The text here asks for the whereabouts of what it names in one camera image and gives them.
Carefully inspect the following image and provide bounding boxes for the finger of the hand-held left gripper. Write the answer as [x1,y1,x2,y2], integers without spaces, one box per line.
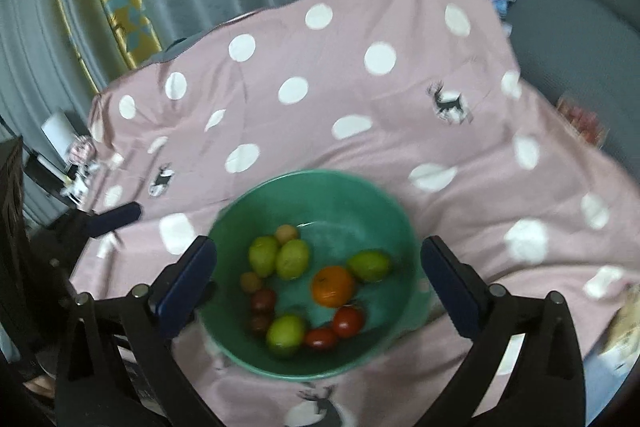
[86,201,144,239]

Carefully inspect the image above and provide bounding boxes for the yellowish printed packet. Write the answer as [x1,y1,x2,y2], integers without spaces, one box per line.
[600,282,640,368]

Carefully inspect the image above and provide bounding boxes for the orange mandarin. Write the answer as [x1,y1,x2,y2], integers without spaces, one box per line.
[311,266,356,308]

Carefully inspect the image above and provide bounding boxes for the grey sofa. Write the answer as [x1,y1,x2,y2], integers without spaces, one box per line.
[505,0,640,178]

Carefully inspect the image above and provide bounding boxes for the light blue cloth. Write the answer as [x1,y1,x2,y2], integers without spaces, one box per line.
[582,347,633,425]

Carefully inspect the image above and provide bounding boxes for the clear packet of dried petals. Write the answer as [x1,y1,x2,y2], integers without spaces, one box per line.
[556,94,608,148]

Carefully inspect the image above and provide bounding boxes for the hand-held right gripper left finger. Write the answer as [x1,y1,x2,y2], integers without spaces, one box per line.
[54,234,223,427]

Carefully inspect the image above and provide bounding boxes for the green jujube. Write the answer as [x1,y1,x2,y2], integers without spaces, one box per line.
[347,249,391,283]
[266,313,307,355]
[275,239,311,280]
[248,236,279,277]

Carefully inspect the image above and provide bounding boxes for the patterned white cloth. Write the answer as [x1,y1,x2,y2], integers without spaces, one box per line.
[61,138,101,208]

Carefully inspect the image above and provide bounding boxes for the pink polka dot deer blanket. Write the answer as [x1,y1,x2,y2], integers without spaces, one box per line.
[67,0,640,427]

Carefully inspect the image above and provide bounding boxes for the green plastic basin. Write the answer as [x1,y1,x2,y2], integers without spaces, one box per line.
[197,169,426,380]

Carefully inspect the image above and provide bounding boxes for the dark red small fruit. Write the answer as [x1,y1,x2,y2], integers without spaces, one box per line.
[250,289,277,313]
[248,313,273,335]

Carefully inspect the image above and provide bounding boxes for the red cherry tomato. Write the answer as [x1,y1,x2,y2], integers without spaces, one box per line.
[304,327,339,351]
[332,305,366,339]

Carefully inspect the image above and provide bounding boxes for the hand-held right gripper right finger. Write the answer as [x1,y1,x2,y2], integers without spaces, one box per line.
[415,233,587,427]

